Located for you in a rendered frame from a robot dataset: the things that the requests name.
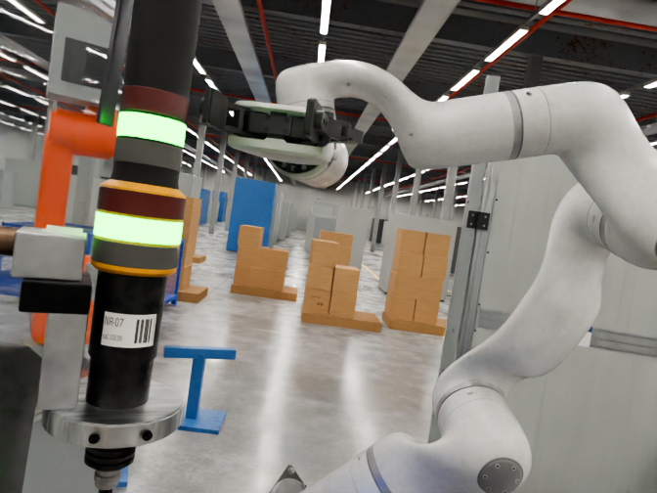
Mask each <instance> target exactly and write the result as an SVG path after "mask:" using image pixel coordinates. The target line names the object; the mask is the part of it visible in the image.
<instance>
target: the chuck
mask: <svg viewBox="0 0 657 493"><path fill-rule="evenodd" d="M120 477H121V470H119V471H109V472H104V471H95V473H94V480H95V486H96V487H97V488H98V489H100V490H110V489H112V488H114V487H115V486H116V485H117V484H118V480H119V479H120Z"/></svg>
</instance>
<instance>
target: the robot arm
mask: <svg viewBox="0 0 657 493"><path fill-rule="evenodd" d="M276 97H277V103H276V104H271V103H262V102H252V101H237V102H235V103H231V102H228V98H227V97H226V96H225V95H223V94H222V93H220V92H219V91H218V90H216V89H215V88H214V87H211V86H206V88H205V94H204V97H202V98H201V99H200V103H199V113H200V121H199V123H200V124H204V125H205V126H209V127H210V128H213V129H216V130H220V131H225V132H229V133H230V134H229V135H228V144H229V146H230V147H232V148H234V149H237V150H240V151H243V152H245V153H248V154H251V155H255V156H258V157H264V158H267V159H268V160H269V161H270V162H271V164H272V165H273V166H274V167H275V168H276V169H277V170H278V171H279V172H280V173H281V174H283V175H285V176H287V177H290V178H292V179H294V180H297V181H299V182H301V183H304V184H306V185H308V186H311V187H315V188H324V187H328V186H331V185H333V184H334V183H336V182H337V181H338V180H339V179H340V178H341V177H342V176H343V174H344V173H345V171H346V168H347V165H348V152H347V149H346V146H345V144H363V137H364V132H363V131H361V130H358V129H356V128H351V124H350V123H348V122H347V121H338V120H336V117H335V110H334V99H337V98H358V99H361V100H364V101H366V102H368V103H370V104H371V105H373V106H374V107H376V108H377V109H378V110H379V111H380V112H381V113H382V114H383V115H384V117H385V118H386V119H387V121H388V122H389V124H390V126H391V128H392V130H393V132H394V134H395V136H396V139H397V141H398V144H399V146H400V148H401V151H402V153H403V156H404V158H405V160H406V162H407V163H408V164H409V166H411V167H412V168H414V169H419V170H431V169H440V168H448V167H456V166H464V165H471V164H479V163H487V162H496V161H504V160H512V159H519V158H525V157H539V156H547V155H557V156H559V157H560V158H561V160H562V161H563V162H564V164H565V165H566V166H567V168H568V169H569V170H570V172H571V173H572V174H573V175H574V177H575V178H576V179H577V180H578V182H579V183H577V184H576V185H575V186H574V187H573V188H572V189H571V190H570V191H569V192H568V193H567V194H566V195H565V197H564V198H563V200H562V201H561V203H560V204H559V206H558V208H557V210H556V212H555V214H554V216H553V218H552V221H551V225H550V230H549V235H548V240H547V249H546V253H545V257H544V260H543V263H542V266H541V268H540V271H539V273H538V275H537V277H536V279H535V281H534V283H533V284H532V286H531V288H530V289H529V290H528V291H527V293H526V294H525V295H524V297H523V298H522V300H521V301H520V303H519V304H518V306H517V307H516V309H515V310H514V311H513V313H512V314H511V315H510V317H509V318H508V319H507V320H506V322H505V323H504V324H503V325H502V326H501V327H500V328H499V329H498V330H497V331H496V332H495V333H494V334H493V335H491V336H490V337H489V338H488V339H486V340H485V341H484V342H482V343H481V344H479V345H478V346H476V347H475V348H473V349H472V350H470V351H469V352H467V353H465V354H464V355H462V356H461V358H459V359H458V360H456V361H455V362H454V363H452V364H451V365H450V366H449V367H448V368H447V369H446V370H445V371H444V372H443V373H442V374H441V375H440V377H439V378H438V380H437V382H436V383H435V385H434V387H433V391H432V408H433V412H434V415H435V419H436V422H437V425H438V426H439V429H440V432H441V435H442V437H441V438H440V439H439V440H437V441H435V442H432V443H428V444H421V443H420V442H418V441H417V440H416V439H415V438H413V437H412V436H410V435H408V434H406V433H403V432H394V433H391V434H389V435H387V436H385V437H383V438H381V439H380V440H378V441H376V443H374V444H373V445H371V446H370V447H368V448H367V449H365V450H364V451H362V452H361V453H359V454H358V455H356V456H355V457H353V458H352V459H350V460H349V461H347V462H346V463H344V464H343V465H341V466H340V467H338V468H337V469H335V470H334V471H332V472H330V473H329V474H327V475H326V476H324V477H323V478H321V479H320V480H318V481H317V482H315V483H314V484H312V485H311V486H309V487H307V485H306V484H305V483H301V482H300V481H298V480H296V479H292V478H285V479H283V480H281V481H280V482H278V483H277V484H276V485H275V486H274V487H273V489H272V491H271V493H513V492H514V491H516V490H517V489H518V488H519V487H520V486H521V485H522V484H523V482H524V481H525V480H526V478H527V477H528V475H529V472H530V469H531V466H532V455H531V449H530V446H529V443H528V440H527V438H526V435H525V433H524V431H523V429H522V428H521V426H520V424H519V422H518V420H517V419H516V418H515V416H514V414H513V412H512V411H511V409H510V407H509V405H508V404H507V402H506V399H507V396H508V395H509V393H510V392H511V391H512V389H513V388H514V387H515V386H516V385H518V384H519V383H520V382H521V381H524V380H526V379H528V378H536V377H540V376H543V375H545V374H547V373H549V372H550V371H552V370H553V369H555V368H556V367H557V366H558V365H560V364H561V363H562V362H563V361H564V360H565V359H566V358H567V357H568V356H569V355H570V353H571V352H572V351H573V350H574V349H575V348H576V346H577V345H578V344H579V342H580V341H581V340H582V339H583V337H584V336H585V335H586V333H587V332H588V331H589V329H590V328H591V326H592V325H593V323H594V321H595V319H596V318H597V315H598V313H599V310H600V306H601V300H602V280H603V274H604V269H605V264H606V260H607V258H608V256H609V254H610V253H611V252H612V253H613V254H615V255H617V256H618V257H620V258H622V259H623V260H625V261H627V262H629V263H631V264H632V265H634V266H637V267H640V268H643V269H648V270H657V151H656V150H655V149H654V148H653V147H652V146H651V144H650V143H649V142H648V140H647V139H646V138H645V136H644V135H643V133H642V131H641V130H640V128H639V126H638V124H637V123H636V121H635V118H634V116H633V114H632V112H631V111H630V109H629V107H628V105H627V104H626V102H625V101H624V100H623V98H622V97H621V96H620V95H619V94H618V93H617V92H616V91H615V90H613V89H612V88H610V87H608V86H606V85H604V84H601V83H596V82H590V81H581V82H569V83H561V84H553V85H546V86H539V87H533V88H525V89H518V90H511V91H503V92H498V93H491V94H484V95H478V96H471V97H465V98H458V99H452V100H445V101H438V102H429V101H425V100H423V99H422V98H420V97H418V96H417V95H416V94H415V93H413V92H412V91H411V90H410V89H409V88H408V87H407V86H406V85H405V84H403V83H402V82H401V81H400V80H399V79H397V78H396V77H395V76H393V75H392V74H390V73H389V72H387V71H386V70H384V69H382V68H380V67H376V66H374V65H372V64H368V63H365V62H360V61H351V60H341V61H329V62H320V63H312V64H306V65H300V66H294V67H290V68H287V69H285V70H284V71H282V72H281V73H280V74H279V76H278V78H277V81H276ZM228 110H231V111H234V115H233V117H230V116H227V111H228Z"/></svg>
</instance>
